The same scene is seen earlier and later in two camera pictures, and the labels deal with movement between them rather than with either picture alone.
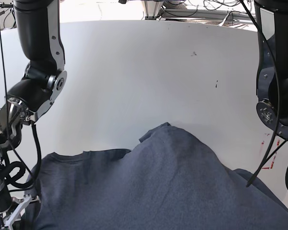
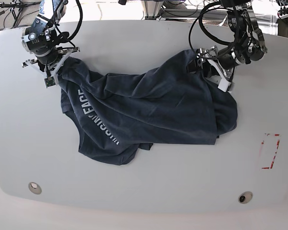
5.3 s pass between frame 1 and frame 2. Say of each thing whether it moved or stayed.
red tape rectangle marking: stayed
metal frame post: stayed
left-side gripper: moved
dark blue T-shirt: moved
